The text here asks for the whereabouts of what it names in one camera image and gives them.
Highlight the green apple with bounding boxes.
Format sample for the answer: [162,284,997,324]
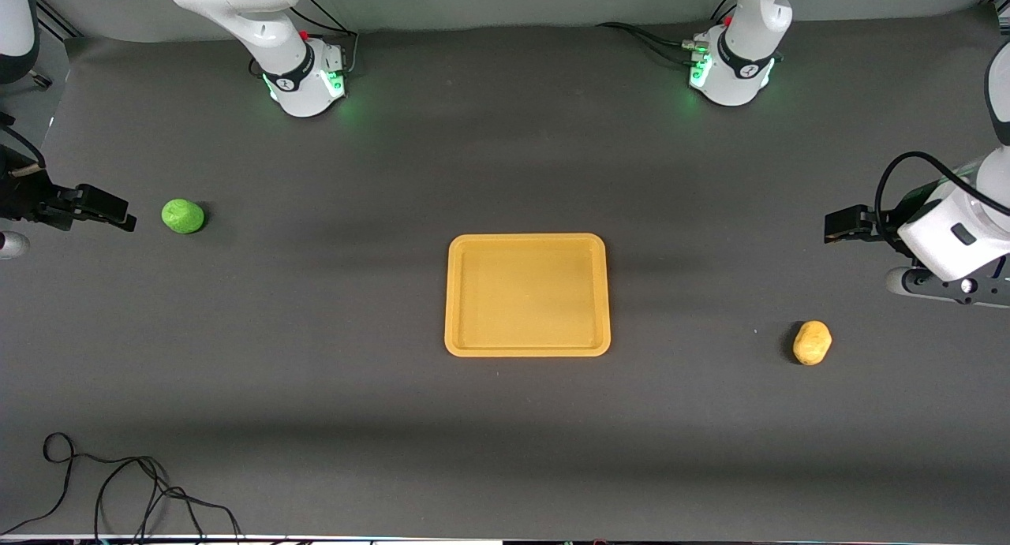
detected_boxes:
[161,199,205,235]

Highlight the yellow-brown potato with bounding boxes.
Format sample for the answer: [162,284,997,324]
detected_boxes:
[792,320,833,366]

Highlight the yellow rectangular plastic tray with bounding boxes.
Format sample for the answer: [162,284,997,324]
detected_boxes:
[444,233,612,358]

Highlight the dark grey table cloth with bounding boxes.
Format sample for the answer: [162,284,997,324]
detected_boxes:
[0,9,1010,539]

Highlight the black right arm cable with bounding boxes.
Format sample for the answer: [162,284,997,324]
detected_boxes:
[0,123,47,171]

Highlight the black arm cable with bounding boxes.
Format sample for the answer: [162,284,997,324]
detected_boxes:
[0,123,47,171]
[874,151,1010,254]

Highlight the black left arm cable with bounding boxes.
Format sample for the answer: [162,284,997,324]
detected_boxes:
[874,151,1010,254]

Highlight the aluminium frame profile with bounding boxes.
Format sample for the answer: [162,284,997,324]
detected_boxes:
[36,0,80,41]

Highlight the thin black loose cable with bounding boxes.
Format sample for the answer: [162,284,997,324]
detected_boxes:
[0,433,241,542]

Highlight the black left base cables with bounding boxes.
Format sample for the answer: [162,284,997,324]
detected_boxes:
[596,0,739,66]

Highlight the black base cables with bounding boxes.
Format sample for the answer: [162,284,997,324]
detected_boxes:
[596,0,739,66]
[249,0,360,77]

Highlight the black right base cables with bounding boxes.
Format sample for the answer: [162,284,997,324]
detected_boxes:
[249,0,360,77]

